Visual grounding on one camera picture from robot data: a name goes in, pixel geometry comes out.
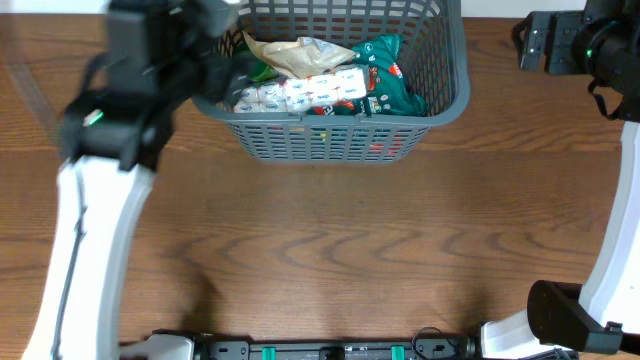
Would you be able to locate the green lidded jar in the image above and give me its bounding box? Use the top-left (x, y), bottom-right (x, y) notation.
top-left (236, 42), bottom-right (278, 83)

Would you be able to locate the Kleenex tissue multipack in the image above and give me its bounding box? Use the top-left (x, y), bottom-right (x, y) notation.
top-left (233, 65), bottom-right (369, 115)

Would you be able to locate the beige paper bag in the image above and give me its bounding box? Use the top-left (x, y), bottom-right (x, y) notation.
top-left (243, 32), bottom-right (356, 79)

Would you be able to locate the green Nescafe coffee bag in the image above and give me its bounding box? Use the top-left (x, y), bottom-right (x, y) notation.
top-left (307, 34), bottom-right (428, 117)

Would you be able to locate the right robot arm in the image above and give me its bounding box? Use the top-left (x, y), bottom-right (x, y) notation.
top-left (469, 1), bottom-right (639, 359)

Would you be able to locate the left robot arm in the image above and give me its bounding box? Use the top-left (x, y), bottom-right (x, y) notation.
top-left (23, 1), bottom-right (240, 359)

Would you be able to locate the grey plastic lattice basket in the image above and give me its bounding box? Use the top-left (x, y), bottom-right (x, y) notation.
top-left (193, 0), bottom-right (470, 163)

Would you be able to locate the right black cable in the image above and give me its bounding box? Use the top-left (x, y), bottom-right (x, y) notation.
top-left (586, 79), bottom-right (626, 122)

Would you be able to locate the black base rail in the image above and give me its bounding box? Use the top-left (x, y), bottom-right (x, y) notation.
top-left (119, 329), bottom-right (580, 360)

